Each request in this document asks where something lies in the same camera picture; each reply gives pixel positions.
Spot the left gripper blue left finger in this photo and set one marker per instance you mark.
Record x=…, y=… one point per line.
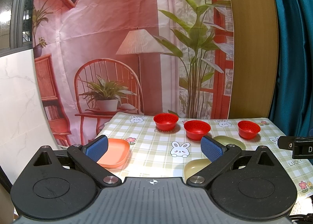
x=86, y=157

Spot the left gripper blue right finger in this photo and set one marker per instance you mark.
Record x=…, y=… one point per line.
x=222, y=158

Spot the green plastic plate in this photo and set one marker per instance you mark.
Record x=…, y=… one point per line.
x=224, y=140

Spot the orange plastic plate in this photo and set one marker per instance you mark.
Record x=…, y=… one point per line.
x=116, y=155

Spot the cream yellow plastic plate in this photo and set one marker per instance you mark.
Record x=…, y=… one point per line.
x=194, y=166

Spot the red plastic bowl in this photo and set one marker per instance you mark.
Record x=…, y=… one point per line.
x=165, y=121
x=248, y=129
x=196, y=130

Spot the teal curtain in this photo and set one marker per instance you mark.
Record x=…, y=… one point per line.
x=291, y=109

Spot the checkered bunny tablecloth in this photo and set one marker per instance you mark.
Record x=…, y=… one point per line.
x=165, y=154

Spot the white marble panel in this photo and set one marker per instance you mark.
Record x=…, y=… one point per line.
x=24, y=127

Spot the printed room backdrop cloth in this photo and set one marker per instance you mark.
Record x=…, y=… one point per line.
x=96, y=58

